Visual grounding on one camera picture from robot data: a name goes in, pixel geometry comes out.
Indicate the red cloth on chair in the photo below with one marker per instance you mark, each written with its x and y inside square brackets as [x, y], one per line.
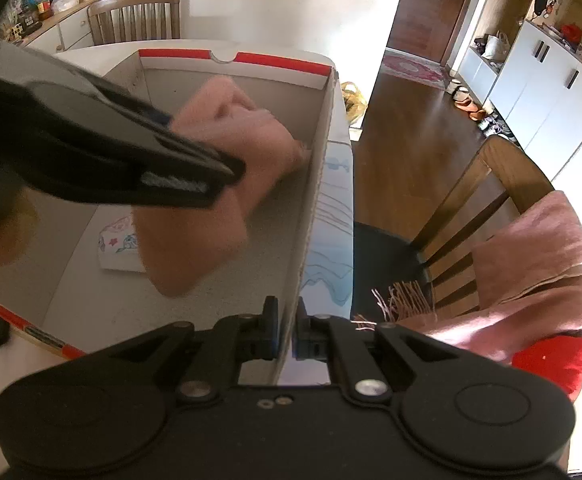
[557, 359]

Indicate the far wooden chair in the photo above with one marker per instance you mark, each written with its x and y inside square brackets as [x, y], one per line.
[115, 21]

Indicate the near wooden chair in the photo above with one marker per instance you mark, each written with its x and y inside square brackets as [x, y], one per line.
[431, 277]

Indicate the shoes on floor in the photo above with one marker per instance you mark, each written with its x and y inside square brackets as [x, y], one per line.
[488, 120]

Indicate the red doormat rug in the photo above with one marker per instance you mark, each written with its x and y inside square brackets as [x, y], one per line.
[414, 68]

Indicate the pink fleece cloth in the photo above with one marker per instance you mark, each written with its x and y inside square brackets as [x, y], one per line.
[180, 246]

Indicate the patterned small cloth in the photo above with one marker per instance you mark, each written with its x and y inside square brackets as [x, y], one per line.
[118, 247]

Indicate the brown entrance door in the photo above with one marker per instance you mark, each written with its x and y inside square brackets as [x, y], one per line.
[427, 28]

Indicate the white tall cabinet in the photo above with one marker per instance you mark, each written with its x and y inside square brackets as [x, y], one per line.
[526, 62]

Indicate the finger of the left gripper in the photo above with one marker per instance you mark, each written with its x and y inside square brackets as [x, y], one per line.
[111, 148]

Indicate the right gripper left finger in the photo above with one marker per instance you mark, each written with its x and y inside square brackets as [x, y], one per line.
[219, 353]

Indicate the pink scarf on chair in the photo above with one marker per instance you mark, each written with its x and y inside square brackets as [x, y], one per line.
[529, 284]

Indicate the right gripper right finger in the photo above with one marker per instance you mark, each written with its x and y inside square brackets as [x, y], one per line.
[336, 342]

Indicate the white red cardboard box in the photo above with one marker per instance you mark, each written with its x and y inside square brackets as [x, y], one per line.
[57, 281]

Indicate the white sideboard cabinet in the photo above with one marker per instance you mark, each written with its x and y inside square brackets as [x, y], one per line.
[64, 31]

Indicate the wooden chair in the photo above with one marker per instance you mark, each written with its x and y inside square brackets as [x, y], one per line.
[431, 277]
[115, 21]

